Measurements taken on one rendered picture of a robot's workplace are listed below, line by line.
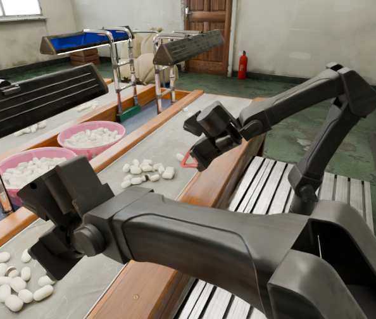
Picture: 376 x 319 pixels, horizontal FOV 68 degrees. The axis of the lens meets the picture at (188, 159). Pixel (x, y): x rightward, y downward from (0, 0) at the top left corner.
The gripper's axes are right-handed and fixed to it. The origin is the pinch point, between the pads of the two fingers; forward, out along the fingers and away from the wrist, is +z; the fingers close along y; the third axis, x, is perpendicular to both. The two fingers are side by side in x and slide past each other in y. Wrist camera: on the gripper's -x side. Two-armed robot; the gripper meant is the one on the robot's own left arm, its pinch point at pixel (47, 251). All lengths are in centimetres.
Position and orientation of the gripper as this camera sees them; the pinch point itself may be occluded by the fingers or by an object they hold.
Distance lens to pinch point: 57.2
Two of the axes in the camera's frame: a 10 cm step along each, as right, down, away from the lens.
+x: 5.7, 8.0, 1.7
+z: -7.1, 3.8, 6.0
